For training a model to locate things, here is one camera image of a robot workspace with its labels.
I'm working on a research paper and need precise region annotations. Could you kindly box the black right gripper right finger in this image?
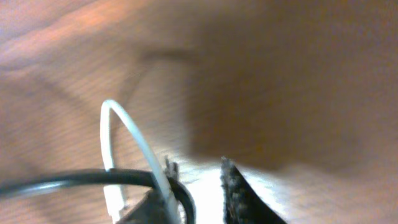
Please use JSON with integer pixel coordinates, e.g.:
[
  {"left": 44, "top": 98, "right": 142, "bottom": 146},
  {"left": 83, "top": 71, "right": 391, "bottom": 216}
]
[{"left": 220, "top": 157, "right": 286, "bottom": 224}]

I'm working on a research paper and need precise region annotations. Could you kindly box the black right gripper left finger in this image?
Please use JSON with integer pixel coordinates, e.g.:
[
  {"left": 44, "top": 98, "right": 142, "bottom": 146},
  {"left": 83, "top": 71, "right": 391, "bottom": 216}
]
[{"left": 117, "top": 156, "right": 187, "bottom": 224}]

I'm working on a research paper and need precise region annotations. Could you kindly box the black usb cable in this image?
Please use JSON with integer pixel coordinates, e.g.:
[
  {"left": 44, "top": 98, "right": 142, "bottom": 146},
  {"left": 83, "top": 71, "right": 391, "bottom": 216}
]
[{"left": 0, "top": 168, "right": 197, "bottom": 224}]

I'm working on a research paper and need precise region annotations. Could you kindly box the white usb cable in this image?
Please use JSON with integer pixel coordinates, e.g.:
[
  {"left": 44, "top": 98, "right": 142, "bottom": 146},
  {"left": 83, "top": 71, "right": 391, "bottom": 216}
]
[{"left": 99, "top": 99, "right": 183, "bottom": 224}]

